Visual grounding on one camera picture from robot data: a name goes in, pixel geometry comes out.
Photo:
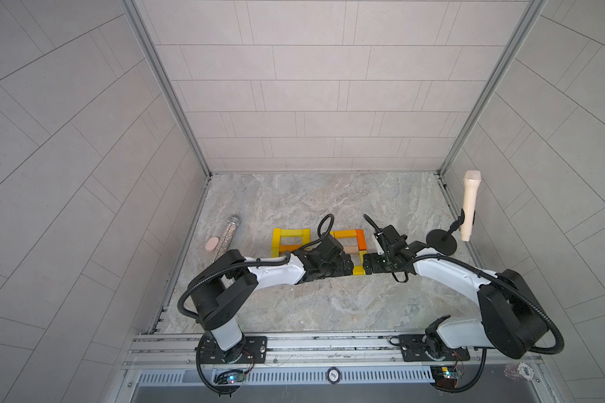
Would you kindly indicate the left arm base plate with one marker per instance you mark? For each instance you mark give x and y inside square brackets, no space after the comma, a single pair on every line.
[252,350]

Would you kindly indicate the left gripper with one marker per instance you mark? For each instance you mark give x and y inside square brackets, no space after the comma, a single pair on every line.
[339,269]

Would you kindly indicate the lime yellow block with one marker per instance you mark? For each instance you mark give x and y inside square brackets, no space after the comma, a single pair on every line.
[359,269]
[295,233]

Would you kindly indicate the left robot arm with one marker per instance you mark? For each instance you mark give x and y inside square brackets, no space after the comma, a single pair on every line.
[215,296]

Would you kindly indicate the round sticker on rail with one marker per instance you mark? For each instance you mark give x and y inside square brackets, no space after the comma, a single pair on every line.
[333,375]

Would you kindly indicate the right circuit board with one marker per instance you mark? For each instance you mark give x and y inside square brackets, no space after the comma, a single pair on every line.
[445,377]

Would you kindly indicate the red orange block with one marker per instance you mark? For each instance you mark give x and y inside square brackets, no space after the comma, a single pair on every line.
[361,240]

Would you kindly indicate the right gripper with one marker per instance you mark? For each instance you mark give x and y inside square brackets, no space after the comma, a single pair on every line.
[372,263]

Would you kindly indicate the circuit board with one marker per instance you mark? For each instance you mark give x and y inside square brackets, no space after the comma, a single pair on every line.
[230,377]
[445,377]

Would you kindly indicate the aluminium rail frame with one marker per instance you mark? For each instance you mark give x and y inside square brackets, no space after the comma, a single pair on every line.
[303,359]

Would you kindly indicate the left circuit board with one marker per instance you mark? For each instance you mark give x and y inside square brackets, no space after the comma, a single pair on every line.
[230,377]

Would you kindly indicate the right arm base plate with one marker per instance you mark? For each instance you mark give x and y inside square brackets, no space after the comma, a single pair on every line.
[421,347]

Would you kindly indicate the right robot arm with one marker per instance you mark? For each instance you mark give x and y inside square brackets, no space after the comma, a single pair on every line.
[511,319]

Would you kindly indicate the glitter silver microphone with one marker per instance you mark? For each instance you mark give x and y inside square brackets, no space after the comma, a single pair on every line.
[227,237]

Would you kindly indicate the amber orange block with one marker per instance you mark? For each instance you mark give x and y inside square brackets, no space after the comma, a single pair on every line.
[345,234]

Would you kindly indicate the tan wood block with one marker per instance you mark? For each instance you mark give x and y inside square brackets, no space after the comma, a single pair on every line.
[351,250]

